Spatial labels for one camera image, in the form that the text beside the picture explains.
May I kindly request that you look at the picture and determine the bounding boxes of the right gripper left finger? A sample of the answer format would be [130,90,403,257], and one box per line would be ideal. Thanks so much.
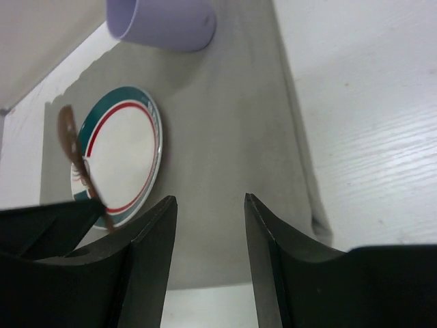
[1,196,178,327]

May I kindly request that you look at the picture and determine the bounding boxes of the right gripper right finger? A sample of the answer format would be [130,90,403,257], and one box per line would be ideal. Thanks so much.
[244,194,436,327]

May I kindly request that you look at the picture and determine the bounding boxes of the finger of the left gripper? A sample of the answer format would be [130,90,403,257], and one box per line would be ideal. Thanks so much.
[1,200,105,260]

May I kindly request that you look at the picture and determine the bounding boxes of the brown wooden spoon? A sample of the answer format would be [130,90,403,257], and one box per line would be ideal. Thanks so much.
[56,104,121,234]

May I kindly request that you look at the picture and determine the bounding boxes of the white plate with green rim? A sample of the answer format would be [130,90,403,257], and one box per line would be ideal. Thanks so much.
[78,86,164,228]

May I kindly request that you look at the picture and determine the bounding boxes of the grey cloth napkin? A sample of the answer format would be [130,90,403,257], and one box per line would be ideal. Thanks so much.
[40,1,333,290]

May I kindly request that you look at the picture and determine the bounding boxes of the purple plastic cup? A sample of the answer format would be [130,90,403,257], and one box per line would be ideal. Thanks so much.
[106,0,216,52]

